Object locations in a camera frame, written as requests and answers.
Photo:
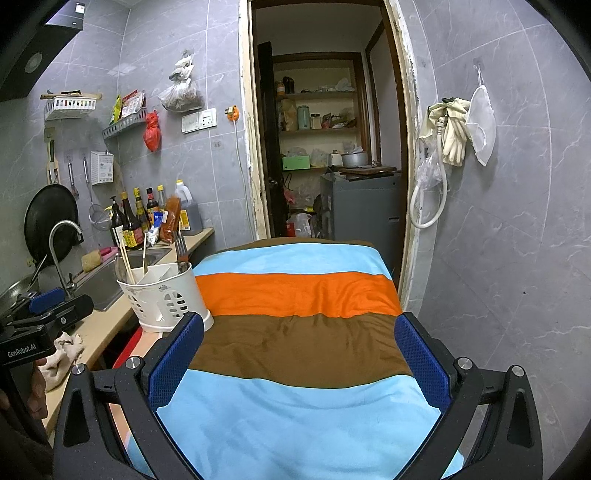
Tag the clear bag of dried goods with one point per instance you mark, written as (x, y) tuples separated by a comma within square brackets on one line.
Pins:
[(182, 94)]

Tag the green cup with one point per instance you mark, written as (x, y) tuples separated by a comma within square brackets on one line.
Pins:
[(303, 117)]

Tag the metal pot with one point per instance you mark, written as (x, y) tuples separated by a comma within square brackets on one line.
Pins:
[(353, 159)]

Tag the cooking oil jug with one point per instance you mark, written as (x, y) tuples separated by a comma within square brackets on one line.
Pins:
[(189, 210)]

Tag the white mesh bag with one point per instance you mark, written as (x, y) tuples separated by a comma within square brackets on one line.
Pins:
[(481, 129)]

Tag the wooden cutting board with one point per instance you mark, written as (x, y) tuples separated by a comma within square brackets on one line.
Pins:
[(369, 170)]

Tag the small white wall basket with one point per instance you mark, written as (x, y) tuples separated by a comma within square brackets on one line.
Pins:
[(102, 168)]

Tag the wooden shelf unit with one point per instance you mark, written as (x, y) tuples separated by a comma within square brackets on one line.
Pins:
[(318, 94)]

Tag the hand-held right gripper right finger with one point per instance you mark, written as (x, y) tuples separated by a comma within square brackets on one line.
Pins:
[(422, 360)]

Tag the red plastic bag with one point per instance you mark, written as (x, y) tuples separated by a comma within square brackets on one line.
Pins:
[(152, 134)]

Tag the orange plug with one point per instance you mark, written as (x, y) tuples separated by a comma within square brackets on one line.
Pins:
[(232, 114)]

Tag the white plastic bag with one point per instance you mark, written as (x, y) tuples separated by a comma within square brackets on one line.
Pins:
[(300, 226)]

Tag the striped blanket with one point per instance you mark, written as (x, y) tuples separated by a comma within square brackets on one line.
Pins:
[(295, 415)]

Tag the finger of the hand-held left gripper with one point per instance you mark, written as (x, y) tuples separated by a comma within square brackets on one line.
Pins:
[(71, 310), (46, 300)]

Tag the black wok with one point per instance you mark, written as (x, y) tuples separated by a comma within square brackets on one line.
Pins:
[(48, 217)]

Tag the white wall socket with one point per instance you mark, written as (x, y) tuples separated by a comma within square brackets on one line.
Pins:
[(199, 121)]

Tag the clear plastic bag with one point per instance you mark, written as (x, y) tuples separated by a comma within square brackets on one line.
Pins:
[(429, 170)]

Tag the wooden door frame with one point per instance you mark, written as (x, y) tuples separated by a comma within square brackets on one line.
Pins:
[(247, 138)]

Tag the yellow sponge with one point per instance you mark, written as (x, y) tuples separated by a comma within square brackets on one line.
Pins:
[(91, 261)]

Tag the person's left hand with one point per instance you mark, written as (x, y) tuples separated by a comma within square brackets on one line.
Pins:
[(39, 390)]

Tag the pump dispenser bottle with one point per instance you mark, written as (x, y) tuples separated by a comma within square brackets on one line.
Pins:
[(117, 224)]

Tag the green box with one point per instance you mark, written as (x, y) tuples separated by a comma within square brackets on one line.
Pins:
[(296, 163)]

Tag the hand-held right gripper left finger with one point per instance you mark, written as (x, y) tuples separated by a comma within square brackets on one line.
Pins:
[(178, 355)]

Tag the blue white packet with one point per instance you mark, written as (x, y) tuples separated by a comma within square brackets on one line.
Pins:
[(155, 228)]

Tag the white utensil caddy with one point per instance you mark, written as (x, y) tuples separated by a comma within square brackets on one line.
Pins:
[(157, 300)]

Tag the metal fork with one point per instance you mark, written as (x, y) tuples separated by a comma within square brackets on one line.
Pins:
[(181, 244)]

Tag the steel faucet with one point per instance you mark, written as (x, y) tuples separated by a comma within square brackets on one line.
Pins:
[(55, 249)]

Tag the metal mesh strainer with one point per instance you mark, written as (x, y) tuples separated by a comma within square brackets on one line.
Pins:
[(99, 217)]

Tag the colourful snack packets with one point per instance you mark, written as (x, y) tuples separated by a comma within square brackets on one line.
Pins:
[(129, 104)]

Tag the pink scrubber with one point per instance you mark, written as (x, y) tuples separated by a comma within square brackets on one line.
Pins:
[(109, 251)]

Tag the black range hood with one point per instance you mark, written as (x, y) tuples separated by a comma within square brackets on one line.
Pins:
[(51, 41)]

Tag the white rag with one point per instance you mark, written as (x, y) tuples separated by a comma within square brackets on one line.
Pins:
[(62, 360)]

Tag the grey wall shelf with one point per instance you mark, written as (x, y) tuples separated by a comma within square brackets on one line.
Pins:
[(124, 124)]

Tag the orange red packet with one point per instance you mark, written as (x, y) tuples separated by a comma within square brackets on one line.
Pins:
[(171, 219)]

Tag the steel sink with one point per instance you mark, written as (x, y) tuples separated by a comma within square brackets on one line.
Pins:
[(101, 281)]

